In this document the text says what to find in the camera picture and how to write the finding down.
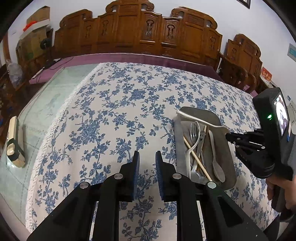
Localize wooden block with black band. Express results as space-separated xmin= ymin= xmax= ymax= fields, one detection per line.
xmin=6 ymin=116 xmax=26 ymax=168

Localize red gift box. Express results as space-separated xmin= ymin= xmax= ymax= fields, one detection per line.
xmin=260 ymin=67 xmax=272 ymax=82

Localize framed peacock flower painting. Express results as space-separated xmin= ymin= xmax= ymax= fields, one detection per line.
xmin=237 ymin=0 xmax=251 ymax=9

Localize person's right hand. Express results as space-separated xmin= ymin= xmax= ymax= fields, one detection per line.
xmin=266 ymin=174 xmax=296 ymax=211

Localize long carved wooden sofa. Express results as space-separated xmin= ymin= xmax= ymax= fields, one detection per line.
xmin=52 ymin=0 xmax=249 ymax=91

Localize dark brown wooden chopstick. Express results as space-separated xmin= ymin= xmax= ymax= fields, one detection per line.
xmin=196 ymin=126 xmax=207 ymax=157

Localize grey metal rectangular tray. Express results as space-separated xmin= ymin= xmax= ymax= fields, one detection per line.
xmin=174 ymin=107 xmax=236 ymax=190

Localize stacked cardboard boxes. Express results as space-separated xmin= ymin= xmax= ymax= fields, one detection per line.
xmin=16 ymin=6 xmax=51 ymax=66

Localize purple sofa cushion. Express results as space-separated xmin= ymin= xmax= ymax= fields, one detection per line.
xmin=29 ymin=53 xmax=222 ymax=84

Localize white plastic fork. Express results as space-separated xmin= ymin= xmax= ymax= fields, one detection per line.
xmin=186 ymin=121 xmax=200 ymax=178

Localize carved wooden armchair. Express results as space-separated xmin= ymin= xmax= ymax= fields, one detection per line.
xmin=225 ymin=34 xmax=262 ymax=89

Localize white electrical panel box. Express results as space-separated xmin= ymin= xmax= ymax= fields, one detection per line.
xmin=287 ymin=44 xmax=296 ymax=62

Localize metal teaspoon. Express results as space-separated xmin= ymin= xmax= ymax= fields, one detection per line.
xmin=196 ymin=131 xmax=208 ymax=179

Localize light bamboo chopstick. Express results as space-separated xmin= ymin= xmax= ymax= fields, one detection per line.
xmin=183 ymin=136 xmax=212 ymax=181

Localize blue floral tablecloth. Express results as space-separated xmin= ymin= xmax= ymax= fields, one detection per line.
xmin=24 ymin=62 xmax=278 ymax=241

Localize black camera with screen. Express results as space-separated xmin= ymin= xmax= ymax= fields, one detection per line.
xmin=252 ymin=87 xmax=295 ymax=165

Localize large metal spoon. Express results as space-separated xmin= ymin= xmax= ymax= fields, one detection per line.
xmin=208 ymin=129 xmax=226 ymax=183

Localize white plastic soup spoon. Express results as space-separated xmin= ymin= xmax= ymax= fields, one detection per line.
xmin=176 ymin=109 xmax=228 ymax=130

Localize metal fork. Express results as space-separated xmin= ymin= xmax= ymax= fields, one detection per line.
xmin=190 ymin=121 xmax=201 ymax=177

